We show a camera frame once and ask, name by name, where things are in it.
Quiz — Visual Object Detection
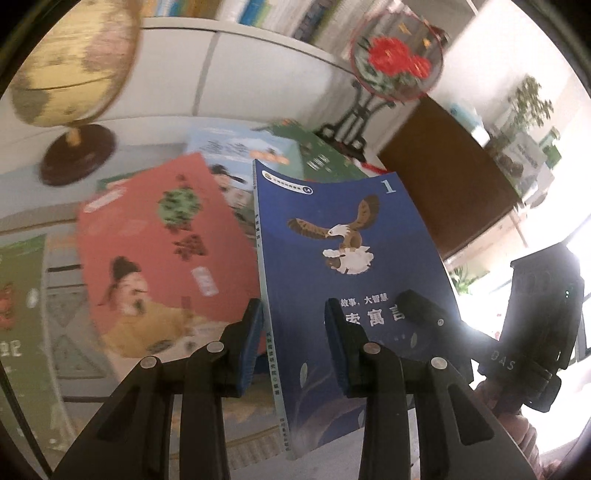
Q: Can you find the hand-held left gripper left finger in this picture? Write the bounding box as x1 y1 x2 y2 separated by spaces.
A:
51 298 266 480

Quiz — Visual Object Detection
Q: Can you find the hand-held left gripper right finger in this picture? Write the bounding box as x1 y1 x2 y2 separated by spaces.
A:
323 298 541 480

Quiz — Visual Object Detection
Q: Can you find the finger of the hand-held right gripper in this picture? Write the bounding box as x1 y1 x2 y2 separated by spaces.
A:
398 289 498 371

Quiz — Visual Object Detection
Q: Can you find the blue eagle book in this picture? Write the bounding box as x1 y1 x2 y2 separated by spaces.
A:
252 158 474 462

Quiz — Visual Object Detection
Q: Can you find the light blue book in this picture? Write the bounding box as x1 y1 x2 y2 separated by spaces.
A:
185 127 305 227

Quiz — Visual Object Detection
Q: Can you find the stack of green books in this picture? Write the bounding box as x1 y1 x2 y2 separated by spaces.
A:
0 233 61 439

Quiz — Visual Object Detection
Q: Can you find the row of shelf books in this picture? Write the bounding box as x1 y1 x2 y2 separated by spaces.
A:
143 0 365 44

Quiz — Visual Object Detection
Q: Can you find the person's right hand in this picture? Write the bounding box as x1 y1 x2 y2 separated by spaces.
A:
475 381 541 469

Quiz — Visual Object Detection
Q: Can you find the red book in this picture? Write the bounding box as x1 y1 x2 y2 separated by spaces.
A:
76 152 269 358

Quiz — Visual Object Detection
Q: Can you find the brown wooden cabinet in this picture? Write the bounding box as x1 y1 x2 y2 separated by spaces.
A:
376 95 527 261

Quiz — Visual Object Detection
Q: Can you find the green white box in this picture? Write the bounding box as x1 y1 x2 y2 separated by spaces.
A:
501 131 561 195

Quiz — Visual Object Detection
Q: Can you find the small green book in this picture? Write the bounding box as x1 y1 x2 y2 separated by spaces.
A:
270 119 370 183

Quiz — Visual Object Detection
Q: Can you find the green potted plant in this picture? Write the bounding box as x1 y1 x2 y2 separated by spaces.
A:
487 76 555 153

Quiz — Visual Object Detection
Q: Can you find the round flower fan ornament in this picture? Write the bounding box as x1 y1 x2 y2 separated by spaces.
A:
316 9 446 155

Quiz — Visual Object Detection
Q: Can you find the yellow desk globe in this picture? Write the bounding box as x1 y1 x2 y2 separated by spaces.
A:
9 0 141 188

